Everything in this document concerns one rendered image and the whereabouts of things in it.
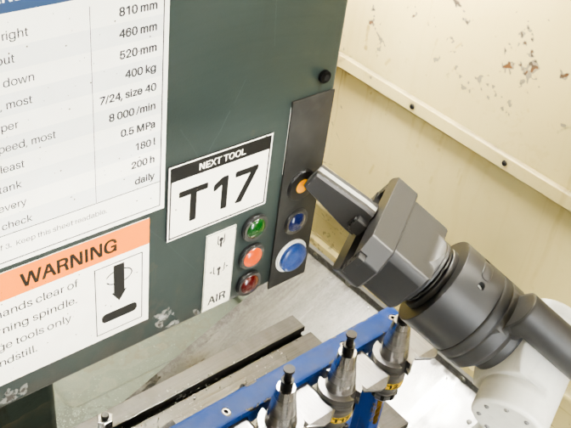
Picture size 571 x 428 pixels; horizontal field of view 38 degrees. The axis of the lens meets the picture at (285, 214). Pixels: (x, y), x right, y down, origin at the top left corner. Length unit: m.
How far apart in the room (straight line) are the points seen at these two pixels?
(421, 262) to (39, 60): 0.35
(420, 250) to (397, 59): 0.93
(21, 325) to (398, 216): 0.31
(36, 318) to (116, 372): 1.42
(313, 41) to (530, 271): 0.97
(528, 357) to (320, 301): 1.21
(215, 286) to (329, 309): 1.18
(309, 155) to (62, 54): 0.26
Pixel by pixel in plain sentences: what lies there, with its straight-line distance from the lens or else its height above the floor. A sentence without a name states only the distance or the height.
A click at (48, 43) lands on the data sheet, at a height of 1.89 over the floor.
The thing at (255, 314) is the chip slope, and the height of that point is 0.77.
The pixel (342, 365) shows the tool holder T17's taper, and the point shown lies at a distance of 1.14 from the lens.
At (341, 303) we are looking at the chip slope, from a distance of 1.88.
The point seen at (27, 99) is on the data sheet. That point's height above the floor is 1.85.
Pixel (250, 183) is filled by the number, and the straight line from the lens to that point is 0.66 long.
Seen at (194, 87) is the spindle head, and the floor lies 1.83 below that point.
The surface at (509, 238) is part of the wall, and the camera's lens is 1.54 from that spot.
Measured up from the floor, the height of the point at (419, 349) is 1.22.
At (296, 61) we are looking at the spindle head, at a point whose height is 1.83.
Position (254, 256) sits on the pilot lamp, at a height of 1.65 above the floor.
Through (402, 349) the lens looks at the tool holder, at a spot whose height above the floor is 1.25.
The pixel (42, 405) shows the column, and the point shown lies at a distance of 1.80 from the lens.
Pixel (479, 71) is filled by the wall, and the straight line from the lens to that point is 1.46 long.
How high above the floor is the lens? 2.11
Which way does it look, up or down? 37 degrees down
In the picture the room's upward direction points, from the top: 8 degrees clockwise
